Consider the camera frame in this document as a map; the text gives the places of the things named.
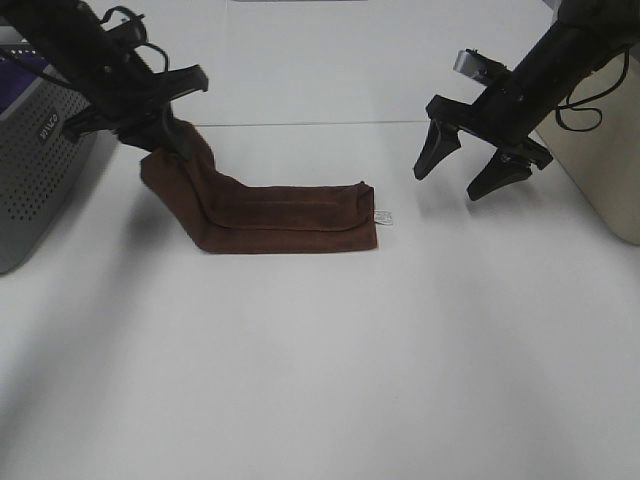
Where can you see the grey perforated plastic basket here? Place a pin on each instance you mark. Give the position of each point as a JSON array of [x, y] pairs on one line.
[[39, 167]]

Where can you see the white towel label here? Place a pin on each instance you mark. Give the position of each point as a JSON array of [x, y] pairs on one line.
[[384, 218]]

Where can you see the purple towel in basket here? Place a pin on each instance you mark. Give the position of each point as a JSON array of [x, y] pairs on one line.
[[15, 80]]

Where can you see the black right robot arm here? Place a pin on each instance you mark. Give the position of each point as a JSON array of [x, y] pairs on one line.
[[584, 37]]

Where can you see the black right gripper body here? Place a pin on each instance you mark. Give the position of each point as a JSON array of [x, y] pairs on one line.
[[500, 116]]

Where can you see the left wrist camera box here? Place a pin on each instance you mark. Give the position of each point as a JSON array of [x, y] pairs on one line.
[[132, 34]]

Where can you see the beige plastic bin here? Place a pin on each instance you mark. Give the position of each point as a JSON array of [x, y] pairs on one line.
[[604, 163]]

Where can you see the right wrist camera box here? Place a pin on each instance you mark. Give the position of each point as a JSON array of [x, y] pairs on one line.
[[477, 67]]

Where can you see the brown towel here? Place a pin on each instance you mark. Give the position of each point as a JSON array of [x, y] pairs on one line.
[[223, 216]]

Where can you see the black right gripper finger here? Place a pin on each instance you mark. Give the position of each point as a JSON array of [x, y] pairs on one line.
[[503, 169], [441, 140]]

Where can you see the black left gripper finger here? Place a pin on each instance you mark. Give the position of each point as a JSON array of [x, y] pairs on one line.
[[86, 122], [173, 134]]

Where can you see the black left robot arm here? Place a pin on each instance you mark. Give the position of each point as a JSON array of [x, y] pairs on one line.
[[125, 96]]

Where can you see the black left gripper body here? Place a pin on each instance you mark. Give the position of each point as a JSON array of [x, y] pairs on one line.
[[141, 123]]

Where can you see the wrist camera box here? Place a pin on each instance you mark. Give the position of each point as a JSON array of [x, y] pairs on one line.
[[132, 34], [477, 67]]

